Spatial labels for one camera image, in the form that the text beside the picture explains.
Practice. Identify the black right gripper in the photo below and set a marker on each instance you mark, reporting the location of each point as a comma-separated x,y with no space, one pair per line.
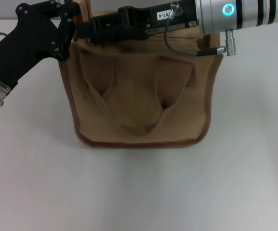
177,22

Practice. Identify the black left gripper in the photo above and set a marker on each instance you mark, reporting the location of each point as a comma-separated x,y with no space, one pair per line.
28,41

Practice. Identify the khaki canvas food bag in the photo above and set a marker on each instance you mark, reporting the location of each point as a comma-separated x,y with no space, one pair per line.
134,96

